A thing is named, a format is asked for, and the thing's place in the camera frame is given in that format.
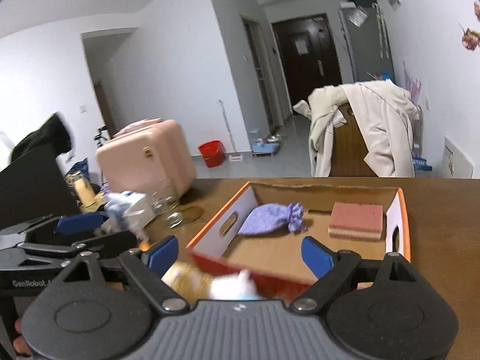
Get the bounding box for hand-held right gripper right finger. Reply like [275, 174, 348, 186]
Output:
[290, 236, 426, 315]

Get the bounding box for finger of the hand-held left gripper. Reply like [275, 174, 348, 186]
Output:
[17, 230, 138, 260]
[0, 212, 109, 249]

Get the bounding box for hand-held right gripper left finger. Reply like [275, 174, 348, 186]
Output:
[56, 235, 190, 316]

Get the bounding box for red cardboard box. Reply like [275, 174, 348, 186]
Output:
[186, 181, 411, 297]

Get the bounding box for person's left hand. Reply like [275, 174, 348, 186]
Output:
[13, 318, 32, 357]

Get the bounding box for yellow bottle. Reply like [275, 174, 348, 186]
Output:
[71, 170, 96, 207]

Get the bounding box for tan plush toy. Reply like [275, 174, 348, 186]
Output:
[161, 262, 212, 306]

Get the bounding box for clear glass jar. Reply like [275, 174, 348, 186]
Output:
[150, 178, 184, 229]

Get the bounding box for pink sponge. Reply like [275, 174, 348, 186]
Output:
[328, 202, 384, 241]

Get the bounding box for black paper bag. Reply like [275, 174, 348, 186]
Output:
[0, 144, 81, 229]

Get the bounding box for pink suitcase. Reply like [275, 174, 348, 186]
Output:
[95, 118, 198, 201]

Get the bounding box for black cloth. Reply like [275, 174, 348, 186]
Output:
[11, 112, 74, 162]

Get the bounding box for red bucket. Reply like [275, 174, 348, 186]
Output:
[197, 140, 226, 168]

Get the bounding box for wooden chair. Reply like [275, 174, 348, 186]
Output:
[329, 103, 379, 178]

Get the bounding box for white mop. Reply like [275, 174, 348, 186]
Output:
[218, 99, 244, 163]

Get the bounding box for beige coat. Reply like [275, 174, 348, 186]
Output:
[292, 81, 421, 178]

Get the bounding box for metal storage rack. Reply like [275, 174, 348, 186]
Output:
[412, 105, 426, 158]

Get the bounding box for dark entrance door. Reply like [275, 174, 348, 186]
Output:
[271, 13, 343, 100]

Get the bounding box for grey refrigerator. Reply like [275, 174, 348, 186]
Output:
[337, 0, 394, 83]

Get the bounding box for white umbrella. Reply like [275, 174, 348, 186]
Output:
[371, 3, 389, 59]

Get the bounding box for pink artificial flowers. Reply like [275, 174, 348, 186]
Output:
[459, 0, 480, 51]

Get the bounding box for purple drawstring pouch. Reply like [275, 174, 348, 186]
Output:
[237, 202, 309, 238]

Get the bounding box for purple flower wall sticker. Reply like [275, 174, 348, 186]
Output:
[403, 60, 422, 106]

